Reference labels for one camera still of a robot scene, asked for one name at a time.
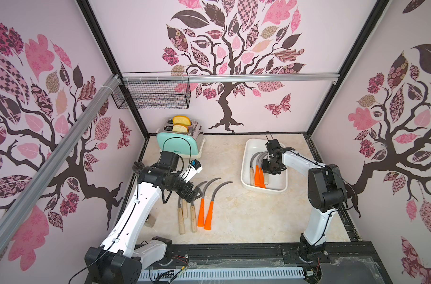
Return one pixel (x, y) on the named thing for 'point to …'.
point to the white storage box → (277, 183)
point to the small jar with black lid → (150, 221)
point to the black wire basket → (152, 96)
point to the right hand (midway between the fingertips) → (264, 168)
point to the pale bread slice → (180, 128)
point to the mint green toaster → (187, 145)
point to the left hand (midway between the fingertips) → (191, 192)
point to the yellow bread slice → (181, 119)
